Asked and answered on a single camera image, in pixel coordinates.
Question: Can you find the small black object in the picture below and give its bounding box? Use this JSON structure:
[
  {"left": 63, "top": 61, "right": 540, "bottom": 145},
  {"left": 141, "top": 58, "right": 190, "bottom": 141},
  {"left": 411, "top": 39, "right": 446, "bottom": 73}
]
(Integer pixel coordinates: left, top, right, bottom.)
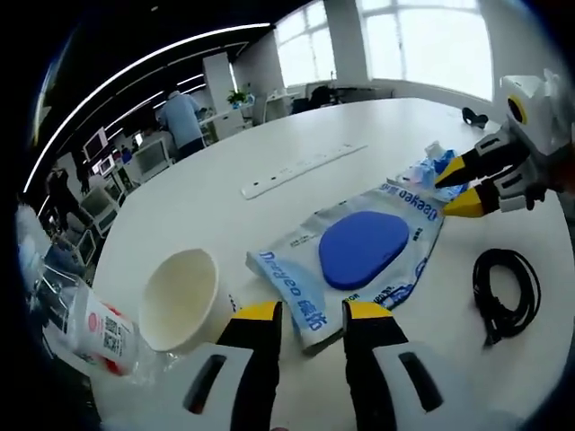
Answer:
[{"left": 461, "top": 106, "right": 490, "bottom": 130}]

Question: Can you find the white paper cup green print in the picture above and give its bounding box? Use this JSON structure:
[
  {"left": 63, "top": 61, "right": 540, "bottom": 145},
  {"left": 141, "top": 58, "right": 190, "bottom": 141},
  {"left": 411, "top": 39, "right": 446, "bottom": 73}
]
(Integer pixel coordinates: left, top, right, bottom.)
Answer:
[{"left": 137, "top": 248, "right": 237, "bottom": 354}]

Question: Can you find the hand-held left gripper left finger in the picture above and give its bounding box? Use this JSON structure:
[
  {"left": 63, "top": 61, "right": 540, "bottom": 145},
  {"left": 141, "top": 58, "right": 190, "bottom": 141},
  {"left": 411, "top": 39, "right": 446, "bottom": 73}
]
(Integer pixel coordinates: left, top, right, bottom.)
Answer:
[{"left": 179, "top": 300, "right": 284, "bottom": 431}]

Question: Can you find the green potted plant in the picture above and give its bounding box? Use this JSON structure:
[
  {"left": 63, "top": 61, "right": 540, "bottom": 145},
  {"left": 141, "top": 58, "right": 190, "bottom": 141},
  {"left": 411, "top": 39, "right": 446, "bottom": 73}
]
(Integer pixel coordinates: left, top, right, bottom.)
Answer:
[{"left": 226, "top": 86, "right": 252, "bottom": 110}]

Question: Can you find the clear plastic bottle red label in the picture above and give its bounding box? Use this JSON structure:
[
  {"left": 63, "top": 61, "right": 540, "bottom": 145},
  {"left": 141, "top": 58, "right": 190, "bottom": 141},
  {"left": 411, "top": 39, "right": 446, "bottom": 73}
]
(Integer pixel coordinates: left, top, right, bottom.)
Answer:
[{"left": 41, "top": 268, "right": 181, "bottom": 388}]

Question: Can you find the black cable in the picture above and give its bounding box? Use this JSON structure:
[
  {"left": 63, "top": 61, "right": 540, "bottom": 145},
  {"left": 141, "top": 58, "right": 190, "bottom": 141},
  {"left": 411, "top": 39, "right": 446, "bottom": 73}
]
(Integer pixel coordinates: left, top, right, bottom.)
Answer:
[{"left": 472, "top": 248, "right": 543, "bottom": 347}]

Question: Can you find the blue mouse pad package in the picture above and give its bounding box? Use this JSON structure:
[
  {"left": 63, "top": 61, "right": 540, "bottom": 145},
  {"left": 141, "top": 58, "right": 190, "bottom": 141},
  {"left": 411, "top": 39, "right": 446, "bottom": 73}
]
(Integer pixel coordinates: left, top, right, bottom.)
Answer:
[{"left": 245, "top": 180, "right": 447, "bottom": 356}]

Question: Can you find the blue tissue packet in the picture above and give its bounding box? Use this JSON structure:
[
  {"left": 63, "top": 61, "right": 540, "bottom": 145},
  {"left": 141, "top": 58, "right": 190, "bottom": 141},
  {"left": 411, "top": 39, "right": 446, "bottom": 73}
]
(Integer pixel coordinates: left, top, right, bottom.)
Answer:
[{"left": 397, "top": 140, "right": 473, "bottom": 202}]

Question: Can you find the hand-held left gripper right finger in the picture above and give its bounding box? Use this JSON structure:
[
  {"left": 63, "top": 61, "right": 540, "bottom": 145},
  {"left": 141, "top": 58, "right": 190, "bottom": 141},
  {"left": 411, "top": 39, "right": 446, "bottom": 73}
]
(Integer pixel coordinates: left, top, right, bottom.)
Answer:
[{"left": 341, "top": 299, "right": 525, "bottom": 431}]

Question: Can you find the white mesh chair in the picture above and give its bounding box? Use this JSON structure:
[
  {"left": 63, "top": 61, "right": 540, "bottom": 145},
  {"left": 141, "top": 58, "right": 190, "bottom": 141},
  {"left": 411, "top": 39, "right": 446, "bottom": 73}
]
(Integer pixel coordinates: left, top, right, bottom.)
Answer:
[
  {"left": 133, "top": 137, "right": 174, "bottom": 180},
  {"left": 79, "top": 186, "right": 123, "bottom": 238}
]

